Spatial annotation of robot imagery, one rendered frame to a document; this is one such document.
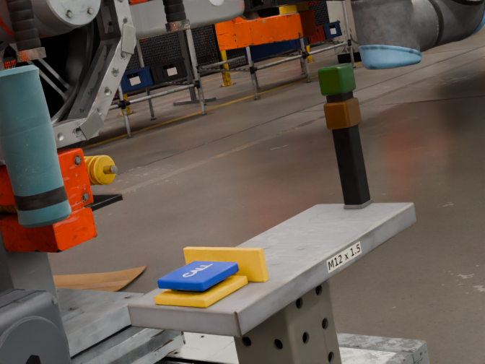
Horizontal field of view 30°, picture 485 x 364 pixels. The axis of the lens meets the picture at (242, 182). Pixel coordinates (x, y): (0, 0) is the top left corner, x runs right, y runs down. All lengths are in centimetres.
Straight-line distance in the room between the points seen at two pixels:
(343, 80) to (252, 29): 457
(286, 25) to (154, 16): 361
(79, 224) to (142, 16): 59
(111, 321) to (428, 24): 87
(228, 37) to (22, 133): 454
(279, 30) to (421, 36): 434
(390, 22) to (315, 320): 47
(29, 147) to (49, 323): 29
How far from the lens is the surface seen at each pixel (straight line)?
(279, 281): 106
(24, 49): 140
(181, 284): 104
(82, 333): 181
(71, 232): 170
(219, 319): 101
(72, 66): 190
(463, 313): 214
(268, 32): 578
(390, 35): 137
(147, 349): 189
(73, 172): 170
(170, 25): 163
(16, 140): 150
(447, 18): 145
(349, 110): 131
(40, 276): 186
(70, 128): 172
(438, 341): 201
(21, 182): 152
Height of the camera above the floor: 76
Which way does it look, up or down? 11 degrees down
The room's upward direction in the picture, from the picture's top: 11 degrees counter-clockwise
